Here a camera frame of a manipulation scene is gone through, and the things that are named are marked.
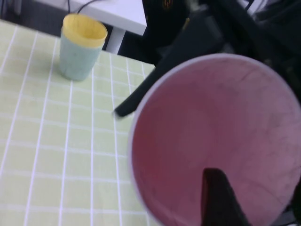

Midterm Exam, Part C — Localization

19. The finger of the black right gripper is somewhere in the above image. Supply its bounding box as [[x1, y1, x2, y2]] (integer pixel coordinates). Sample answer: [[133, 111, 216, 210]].
[[114, 46, 203, 117]]

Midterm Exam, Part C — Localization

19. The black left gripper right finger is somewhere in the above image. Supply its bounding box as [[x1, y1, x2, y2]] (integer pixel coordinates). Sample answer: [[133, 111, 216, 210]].
[[275, 178, 301, 226]]

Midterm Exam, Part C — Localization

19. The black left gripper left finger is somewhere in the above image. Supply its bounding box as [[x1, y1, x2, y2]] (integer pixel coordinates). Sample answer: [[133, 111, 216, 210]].
[[201, 168, 250, 226]]

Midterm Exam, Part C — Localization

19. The pink plastic cup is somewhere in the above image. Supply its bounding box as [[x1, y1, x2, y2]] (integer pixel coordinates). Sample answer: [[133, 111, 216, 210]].
[[127, 53, 301, 226]]

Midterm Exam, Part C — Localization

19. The pale green plastic cup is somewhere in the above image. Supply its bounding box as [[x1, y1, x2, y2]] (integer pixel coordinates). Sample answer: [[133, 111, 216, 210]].
[[58, 30, 103, 82]]

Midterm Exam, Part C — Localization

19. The yellow plastic cup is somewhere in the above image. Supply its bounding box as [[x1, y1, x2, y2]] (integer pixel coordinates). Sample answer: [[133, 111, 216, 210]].
[[62, 13, 108, 49]]

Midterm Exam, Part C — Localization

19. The black item with yellow logo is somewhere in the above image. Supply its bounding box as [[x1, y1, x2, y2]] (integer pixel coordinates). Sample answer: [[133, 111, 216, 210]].
[[142, 0, 192, 65]]

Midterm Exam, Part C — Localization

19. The white side table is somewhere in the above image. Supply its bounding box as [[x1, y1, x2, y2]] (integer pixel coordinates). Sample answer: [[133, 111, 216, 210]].
[[67, 0, 148, 54]]

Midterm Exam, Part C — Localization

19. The green checked tablecloth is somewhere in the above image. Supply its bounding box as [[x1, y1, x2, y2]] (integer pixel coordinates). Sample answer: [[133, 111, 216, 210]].
[[0, 18, 165, 226]]

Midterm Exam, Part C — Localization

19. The thin black cable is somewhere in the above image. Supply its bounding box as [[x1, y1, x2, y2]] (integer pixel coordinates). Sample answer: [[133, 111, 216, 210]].
[[66, 0, 101, 15]]

